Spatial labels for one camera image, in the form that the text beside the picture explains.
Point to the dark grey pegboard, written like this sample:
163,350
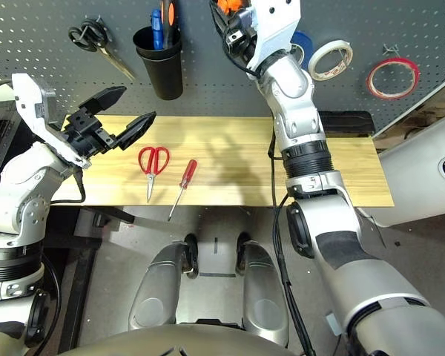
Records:
41,48

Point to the red tape roll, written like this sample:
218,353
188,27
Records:
371,83

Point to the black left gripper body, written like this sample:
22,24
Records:
83,137

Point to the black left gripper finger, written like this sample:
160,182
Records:
137,130
105,98

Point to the orange black needle-nose pliers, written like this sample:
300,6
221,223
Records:
230,4

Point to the small grey floor box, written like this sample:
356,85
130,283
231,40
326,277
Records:
333,324

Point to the white tape roll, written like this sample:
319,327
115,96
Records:
313,65

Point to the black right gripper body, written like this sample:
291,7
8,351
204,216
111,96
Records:
241,37

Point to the silver left robot leg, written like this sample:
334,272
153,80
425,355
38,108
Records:
155,293

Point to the black flat tool case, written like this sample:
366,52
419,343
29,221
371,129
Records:
356,122

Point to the blue tape roll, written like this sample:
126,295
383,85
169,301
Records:
306,44

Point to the black metal table leg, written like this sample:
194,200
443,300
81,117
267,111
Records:
115,215

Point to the black floor tape strip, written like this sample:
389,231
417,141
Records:
217,274

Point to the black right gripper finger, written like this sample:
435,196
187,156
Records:
219,18

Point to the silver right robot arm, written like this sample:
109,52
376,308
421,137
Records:
296,111

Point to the grey robot torso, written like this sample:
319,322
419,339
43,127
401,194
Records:
170,343

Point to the silver robot leg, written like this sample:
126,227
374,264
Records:
263,296
155,293

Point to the silver right robot leg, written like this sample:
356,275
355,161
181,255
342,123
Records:
263,296

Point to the white grey machine shell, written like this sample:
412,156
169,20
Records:
411,178

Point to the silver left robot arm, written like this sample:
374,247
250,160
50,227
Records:
18,185

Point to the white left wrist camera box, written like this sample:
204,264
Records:
26,96

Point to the small metal pegboard hook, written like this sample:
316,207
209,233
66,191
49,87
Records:
390,50

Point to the black plastic cup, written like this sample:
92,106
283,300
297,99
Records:
165,78

